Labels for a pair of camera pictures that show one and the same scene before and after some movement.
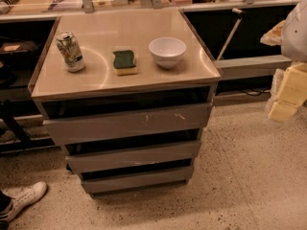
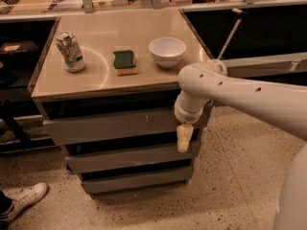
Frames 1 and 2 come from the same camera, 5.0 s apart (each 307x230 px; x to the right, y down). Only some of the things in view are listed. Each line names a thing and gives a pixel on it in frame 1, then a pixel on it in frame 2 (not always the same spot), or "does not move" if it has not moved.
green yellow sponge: [123, 62] does not move
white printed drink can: [70, 51] does not move
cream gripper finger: [292, 94] to [187, 109]
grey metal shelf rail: [251, 67] does not move
